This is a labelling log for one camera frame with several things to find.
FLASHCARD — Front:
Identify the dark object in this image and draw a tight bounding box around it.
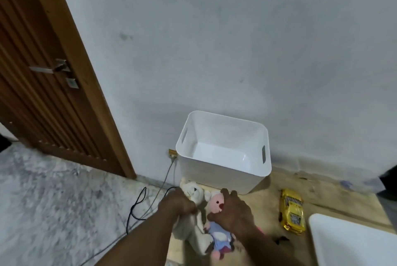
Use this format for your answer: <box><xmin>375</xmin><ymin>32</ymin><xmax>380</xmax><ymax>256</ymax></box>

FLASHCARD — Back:
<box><xmin>378</xmin><ymin>163</ymin><xmax>397</xmax><ymax>196</ymax></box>

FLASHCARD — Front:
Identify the silver door handle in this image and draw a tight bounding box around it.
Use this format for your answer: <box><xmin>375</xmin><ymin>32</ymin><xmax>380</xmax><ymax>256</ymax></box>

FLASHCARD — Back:
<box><xmin>29</xmin><ymin>59</ymin><xmax>71</xmax><ymax>74</ymax></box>

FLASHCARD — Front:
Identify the person's left forearm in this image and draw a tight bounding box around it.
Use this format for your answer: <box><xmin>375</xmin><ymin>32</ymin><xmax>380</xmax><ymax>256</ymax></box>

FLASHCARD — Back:
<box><xmin>84</xmin><ymin>212</ymin><xmax>180</xmax><ymax>266</ymax></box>

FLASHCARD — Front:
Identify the brown wooden door frame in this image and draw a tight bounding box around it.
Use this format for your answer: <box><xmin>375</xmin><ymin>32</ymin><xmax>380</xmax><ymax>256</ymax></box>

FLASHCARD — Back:
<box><xmin>22</xmin><ymin>0</ymin><xmax>137</xmax><ymax>180</ymax></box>

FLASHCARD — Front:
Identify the grey cable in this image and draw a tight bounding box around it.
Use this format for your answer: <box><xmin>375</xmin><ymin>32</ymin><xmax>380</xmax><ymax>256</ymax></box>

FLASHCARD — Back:
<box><xmin>80</xmin><ymin>157</ymin><xmax>178</xmax><ymax>266</ymax></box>

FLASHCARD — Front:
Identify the white plastic storage bin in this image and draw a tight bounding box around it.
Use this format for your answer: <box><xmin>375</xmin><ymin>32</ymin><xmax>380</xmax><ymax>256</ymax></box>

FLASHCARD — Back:
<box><xmin>176</xmin><ymin>110</ymin><xmax>272</xmax><ymax>195</ymax></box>
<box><xmin>308</xmin><ymin>213</ymin><xmax>397</xmax><ymax>266</ymax></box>

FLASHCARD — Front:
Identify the person's left hand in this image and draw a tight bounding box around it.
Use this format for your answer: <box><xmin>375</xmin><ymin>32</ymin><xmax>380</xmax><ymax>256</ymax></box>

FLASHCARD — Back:
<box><xmin>158</xmin><ymin>188</ymin><xmax>199</xmax><ymax>218</ymax></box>

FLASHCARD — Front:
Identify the person's right forearm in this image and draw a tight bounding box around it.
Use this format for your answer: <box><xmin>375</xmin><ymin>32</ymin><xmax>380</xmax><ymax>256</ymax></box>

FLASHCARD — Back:
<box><xmin>237</xmin><ymin>229</ymin><xmax>314</xmax><ymax>266</ymax></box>

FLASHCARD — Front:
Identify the white plush bear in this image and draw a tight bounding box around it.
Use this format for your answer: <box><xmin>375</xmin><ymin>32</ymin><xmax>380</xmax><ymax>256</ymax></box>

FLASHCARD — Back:
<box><xmin>171</xmin><ymin>179</ymin><xmax>215</xmax><ymax>257</ymax></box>

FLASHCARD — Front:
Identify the black cable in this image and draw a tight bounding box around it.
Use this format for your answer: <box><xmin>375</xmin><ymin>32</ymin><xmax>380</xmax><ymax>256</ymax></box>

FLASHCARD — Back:
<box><xmin>125</xmin><ymin>186</ymin><xmax>180</xmax><ymax>236</ymax></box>

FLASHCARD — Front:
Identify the person's right hand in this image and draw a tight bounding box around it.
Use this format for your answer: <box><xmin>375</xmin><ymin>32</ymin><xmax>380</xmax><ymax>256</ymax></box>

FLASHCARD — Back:
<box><xmin>207</xmin><ymin>189</ymin><xmax>259</xmax><ymax>239</ymax></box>

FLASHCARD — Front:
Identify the yellow toy car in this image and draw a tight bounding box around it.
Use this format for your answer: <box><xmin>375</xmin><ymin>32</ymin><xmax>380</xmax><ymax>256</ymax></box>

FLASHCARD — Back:
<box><xmin>278</xmin><ymin>188</ymin><xmax>306</xmax><ymax>236</ymax></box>

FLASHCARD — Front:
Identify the pink plush doll blue dress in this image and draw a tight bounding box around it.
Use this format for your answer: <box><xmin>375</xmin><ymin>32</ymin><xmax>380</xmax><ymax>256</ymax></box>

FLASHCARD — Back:
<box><xmin>203</xmin><ymin>191</ymin><xmax>237</xmax><ymax>261</ymax></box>

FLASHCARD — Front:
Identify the brown wooden door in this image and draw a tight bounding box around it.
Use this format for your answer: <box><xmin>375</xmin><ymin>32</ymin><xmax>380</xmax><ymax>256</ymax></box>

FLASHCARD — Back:
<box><xmin>0</xmin><ymin>0</ymin><xmax>107</xmax><ymax>165</ymax></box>

